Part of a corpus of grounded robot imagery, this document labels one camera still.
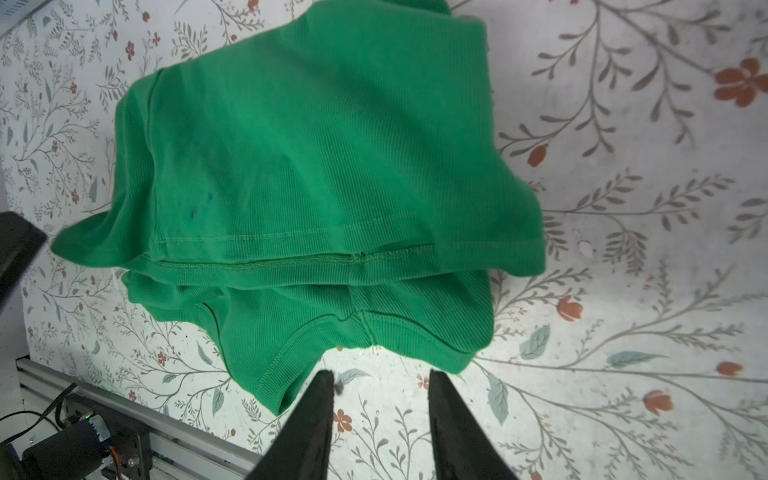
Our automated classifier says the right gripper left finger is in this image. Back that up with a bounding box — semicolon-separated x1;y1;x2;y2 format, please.
246;370;335;480

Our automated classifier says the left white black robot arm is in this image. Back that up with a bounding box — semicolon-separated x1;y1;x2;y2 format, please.
1;211;48;310

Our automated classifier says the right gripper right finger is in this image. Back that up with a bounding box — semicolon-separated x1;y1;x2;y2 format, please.
428;370;518;480

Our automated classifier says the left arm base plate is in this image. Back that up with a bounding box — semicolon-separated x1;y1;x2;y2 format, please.
0;407;154;480

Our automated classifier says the aluminium front rail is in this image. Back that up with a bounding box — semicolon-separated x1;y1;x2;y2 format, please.
16;357;262;479

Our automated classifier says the green tank top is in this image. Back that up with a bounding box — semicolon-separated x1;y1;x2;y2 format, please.
52;1;546;414

